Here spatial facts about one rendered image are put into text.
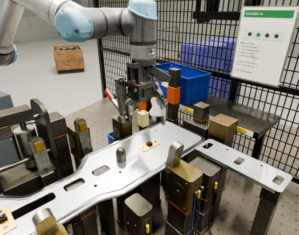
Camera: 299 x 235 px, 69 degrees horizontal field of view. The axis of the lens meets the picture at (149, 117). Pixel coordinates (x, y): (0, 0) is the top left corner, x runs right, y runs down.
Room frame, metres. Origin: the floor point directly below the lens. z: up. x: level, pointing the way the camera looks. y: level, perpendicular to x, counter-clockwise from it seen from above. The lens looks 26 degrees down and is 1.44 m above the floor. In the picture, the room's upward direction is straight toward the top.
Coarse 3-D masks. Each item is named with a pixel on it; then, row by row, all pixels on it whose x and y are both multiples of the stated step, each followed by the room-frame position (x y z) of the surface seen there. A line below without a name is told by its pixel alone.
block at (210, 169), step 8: (192, 160) 0.61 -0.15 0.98; (200, 160) 0.61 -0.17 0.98; (208, 160) 0.61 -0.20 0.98; (200, 168) 0.56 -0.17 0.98; (208, 168) 0.56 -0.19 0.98; (216, 168) 0.56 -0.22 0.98; (208, 176) 0.53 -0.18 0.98; (216, 176) 0.55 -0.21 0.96; (208, 184) 0.53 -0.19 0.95; (216, 184) 0.54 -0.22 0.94; (208, 192) 0.53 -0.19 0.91; (216, 192) 0.56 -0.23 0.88; (208, 200) 0.55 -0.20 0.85; (200, 208) 0.54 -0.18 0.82; (208, 208) 0.56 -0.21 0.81; (200, 216) 0.54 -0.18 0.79; (208, 216) 0.55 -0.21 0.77; (200, 224) 0.53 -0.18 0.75; (208, 224) 0.54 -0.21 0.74; (200, 232) 0.53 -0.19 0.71
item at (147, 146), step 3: (150, 141) 0.68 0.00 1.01; (153, 141) 0.69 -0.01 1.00; (156, 141) 0.69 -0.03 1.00; (159, 141) 0.69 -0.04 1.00; (144, 144) 0.67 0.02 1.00; (147, 144) 0.66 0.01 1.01; (150, 144) 0.66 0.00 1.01; (153, 144) 0.67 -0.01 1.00; (156, 144) 0.67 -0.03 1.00; (138, 147) 0.65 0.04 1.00; (141, 147) 0.65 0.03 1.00; (144, 147) 0.65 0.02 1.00; (147, 147) 0.65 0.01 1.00; (150, 147) 0.65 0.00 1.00; (144, 150) 0.63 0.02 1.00; (147, 150) 0.64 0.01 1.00
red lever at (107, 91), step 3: (105, 90) 0.85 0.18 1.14; (108, 90) 0.85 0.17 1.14; (105, 93) 0.85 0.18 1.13; (108, 93) 0.84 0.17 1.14; (111, 93) 0.84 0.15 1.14; (108, 96) 0.83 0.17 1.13; (111, 96) 0.83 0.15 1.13; (111, 99) 0.82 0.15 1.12; (114, 99) 0.82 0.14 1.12; (114, 102) 0.81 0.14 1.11; (117, 102) 0.82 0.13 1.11; (114, 105) 0.81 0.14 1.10; (117, 105) 0.80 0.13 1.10; (117, 108) 0.79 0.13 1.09; (126, 117) 0.76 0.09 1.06
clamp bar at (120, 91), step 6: (120, 78) 0.79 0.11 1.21; (120, 84) 0.79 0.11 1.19; (120, 90) 0.77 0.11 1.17; (126, 90) 0.79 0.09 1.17; (120, 96) 0.76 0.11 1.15; (120, 102) 0.76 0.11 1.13; (120, 108) 0.76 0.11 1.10; (126, 108) 0.78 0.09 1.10; (120, 114) 0.76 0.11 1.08; (126, 114) 0.78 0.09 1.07
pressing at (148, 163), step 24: (120, 144) 0.68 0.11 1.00; (168, 144) 0.68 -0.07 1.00; (192, 144) 0.68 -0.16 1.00; (96, 168) 0.54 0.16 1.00; (120, 168) 0.54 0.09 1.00; (144, 168) 0.54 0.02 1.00; (48, 192) 0.44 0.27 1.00; (72, 192) 0.44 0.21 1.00; (96, 192) 0.44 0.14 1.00; (120, 192) 0.44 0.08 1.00; (24, 216) 0.36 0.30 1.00; (72, 216) 0.37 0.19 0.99
